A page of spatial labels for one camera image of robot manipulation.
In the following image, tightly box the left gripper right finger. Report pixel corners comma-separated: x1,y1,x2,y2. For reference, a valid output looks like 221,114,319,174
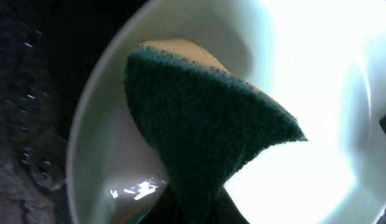
208,188,249,224

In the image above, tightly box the round black tray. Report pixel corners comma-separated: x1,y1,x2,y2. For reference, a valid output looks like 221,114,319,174
0,0,143,223

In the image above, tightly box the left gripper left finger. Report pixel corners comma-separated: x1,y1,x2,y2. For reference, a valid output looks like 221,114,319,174
139,185,181,224

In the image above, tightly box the light green plate front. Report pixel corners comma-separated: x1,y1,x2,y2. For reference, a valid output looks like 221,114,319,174
66,1,386,223

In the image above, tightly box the green sponge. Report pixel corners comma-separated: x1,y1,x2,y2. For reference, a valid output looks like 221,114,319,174
124,39,306,223

